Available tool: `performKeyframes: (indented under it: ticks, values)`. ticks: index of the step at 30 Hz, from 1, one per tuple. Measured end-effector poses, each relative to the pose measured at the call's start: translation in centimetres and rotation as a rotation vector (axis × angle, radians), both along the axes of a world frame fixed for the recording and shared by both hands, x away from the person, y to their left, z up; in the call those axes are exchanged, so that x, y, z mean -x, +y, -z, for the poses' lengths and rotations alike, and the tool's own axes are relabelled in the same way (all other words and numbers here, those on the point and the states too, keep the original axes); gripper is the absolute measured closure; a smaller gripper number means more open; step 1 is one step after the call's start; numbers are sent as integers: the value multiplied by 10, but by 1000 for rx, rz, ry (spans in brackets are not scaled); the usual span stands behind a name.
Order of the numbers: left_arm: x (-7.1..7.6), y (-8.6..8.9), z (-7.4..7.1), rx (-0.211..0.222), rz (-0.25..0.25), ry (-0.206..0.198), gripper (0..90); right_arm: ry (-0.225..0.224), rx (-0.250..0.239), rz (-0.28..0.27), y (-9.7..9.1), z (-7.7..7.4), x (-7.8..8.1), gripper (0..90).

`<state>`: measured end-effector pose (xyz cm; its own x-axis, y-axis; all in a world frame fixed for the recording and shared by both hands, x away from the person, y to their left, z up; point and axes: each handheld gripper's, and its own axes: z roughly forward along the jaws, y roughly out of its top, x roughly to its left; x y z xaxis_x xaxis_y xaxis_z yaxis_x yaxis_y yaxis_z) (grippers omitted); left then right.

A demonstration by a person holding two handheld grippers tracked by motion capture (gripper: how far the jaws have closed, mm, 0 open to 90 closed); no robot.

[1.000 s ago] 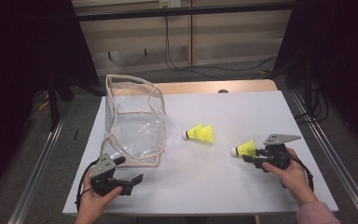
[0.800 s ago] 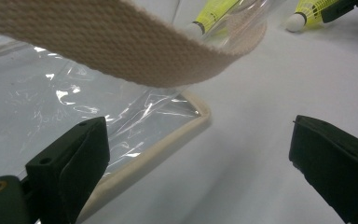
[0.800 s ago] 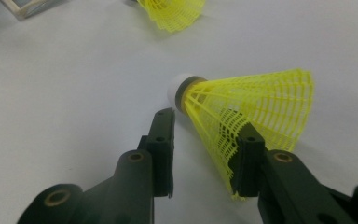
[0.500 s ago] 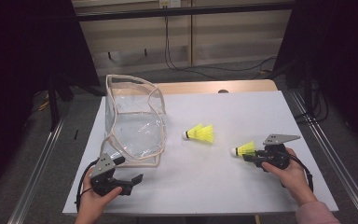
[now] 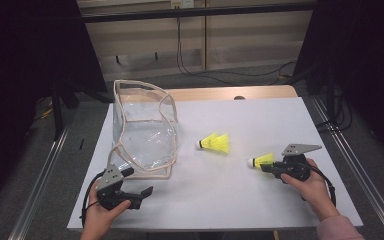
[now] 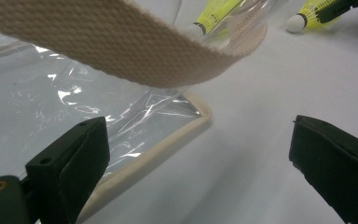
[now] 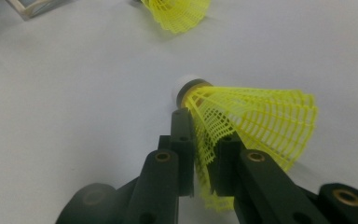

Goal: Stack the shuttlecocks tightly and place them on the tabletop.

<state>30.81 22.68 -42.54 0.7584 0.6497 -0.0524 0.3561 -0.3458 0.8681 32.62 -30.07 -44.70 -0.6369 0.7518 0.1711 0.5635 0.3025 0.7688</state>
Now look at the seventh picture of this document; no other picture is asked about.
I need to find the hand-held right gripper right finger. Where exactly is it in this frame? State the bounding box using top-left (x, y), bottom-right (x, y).
top-left (208, 132), bottom-right (246, 198)

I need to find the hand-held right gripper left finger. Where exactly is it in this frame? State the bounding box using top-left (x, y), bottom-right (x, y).
top-left (158, 107), bottom-right (197, 198)

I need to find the yellow shuttlecock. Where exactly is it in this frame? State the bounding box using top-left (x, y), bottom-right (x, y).
top-left (140, 0), bottom-right (213, 35)
top-left (171, 74), bottom-right (320, 213)

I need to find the clear plastic bag beige trim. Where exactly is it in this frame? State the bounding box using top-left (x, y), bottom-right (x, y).
top-left (4, 0), bottom-right (76, 21)

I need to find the white table sheet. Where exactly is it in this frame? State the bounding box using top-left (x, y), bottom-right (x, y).
top-left (0, 0), bottom-right (358, 224)

